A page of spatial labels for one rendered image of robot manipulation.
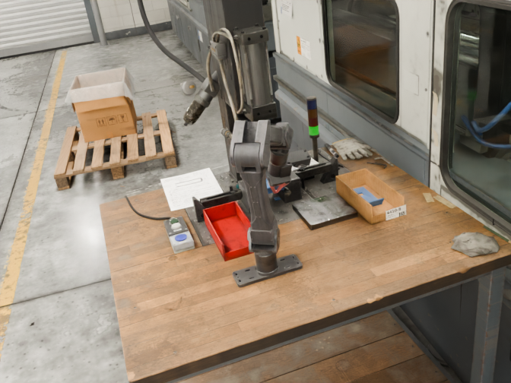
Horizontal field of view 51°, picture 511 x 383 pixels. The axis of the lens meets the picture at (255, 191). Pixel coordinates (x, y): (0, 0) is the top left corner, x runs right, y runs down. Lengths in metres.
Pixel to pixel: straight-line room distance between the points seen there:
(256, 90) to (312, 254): 0.55
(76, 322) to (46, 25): 8.37
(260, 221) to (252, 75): 0.50
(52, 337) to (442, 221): 2.10
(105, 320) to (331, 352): 1.32
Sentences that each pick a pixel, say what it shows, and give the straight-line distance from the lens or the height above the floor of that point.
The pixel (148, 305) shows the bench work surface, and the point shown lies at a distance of 1.56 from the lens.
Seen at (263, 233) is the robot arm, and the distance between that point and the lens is 1.50.
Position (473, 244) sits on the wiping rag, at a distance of 1.66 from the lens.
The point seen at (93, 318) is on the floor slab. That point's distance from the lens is 3.11.
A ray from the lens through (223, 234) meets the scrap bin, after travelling 1.78.
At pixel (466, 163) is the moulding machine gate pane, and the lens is 1.86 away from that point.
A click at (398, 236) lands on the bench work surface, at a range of 1.71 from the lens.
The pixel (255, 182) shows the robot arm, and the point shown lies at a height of 1.21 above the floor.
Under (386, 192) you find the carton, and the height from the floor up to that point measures 0.94.
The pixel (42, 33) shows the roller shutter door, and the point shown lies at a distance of 10.98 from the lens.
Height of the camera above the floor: 1.83
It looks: 27 degrees down
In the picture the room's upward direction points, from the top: 8 degrees counter-clockwise
